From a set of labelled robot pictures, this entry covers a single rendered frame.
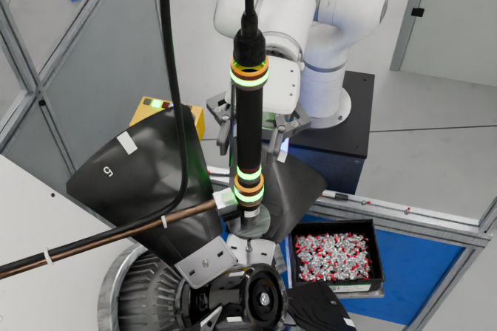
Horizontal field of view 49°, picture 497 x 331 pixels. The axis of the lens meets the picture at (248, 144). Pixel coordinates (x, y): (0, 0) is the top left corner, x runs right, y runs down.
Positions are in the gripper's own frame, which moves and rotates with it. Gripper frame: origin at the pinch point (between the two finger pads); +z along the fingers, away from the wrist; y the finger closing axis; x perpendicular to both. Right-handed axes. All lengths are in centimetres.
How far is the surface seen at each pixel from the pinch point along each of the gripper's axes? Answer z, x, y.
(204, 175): -2.8, -14.1, 7.9
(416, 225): -34, -67, -37
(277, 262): -8, -51, -5
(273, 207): -10.2, -32.3, -2.5
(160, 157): -1.8, -10.1, 14.5
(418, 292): -36, -109, -48
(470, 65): -179, -138, -74
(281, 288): 6.1, -30.6, -7.3
